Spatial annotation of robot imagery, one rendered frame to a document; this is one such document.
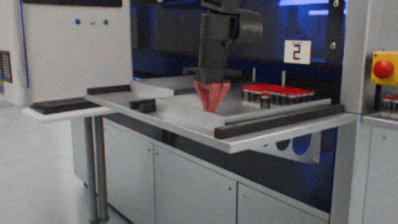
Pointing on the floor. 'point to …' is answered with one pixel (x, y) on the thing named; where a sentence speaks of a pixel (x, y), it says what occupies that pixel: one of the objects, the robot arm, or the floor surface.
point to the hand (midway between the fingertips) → (209, 113)
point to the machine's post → (358, 59)
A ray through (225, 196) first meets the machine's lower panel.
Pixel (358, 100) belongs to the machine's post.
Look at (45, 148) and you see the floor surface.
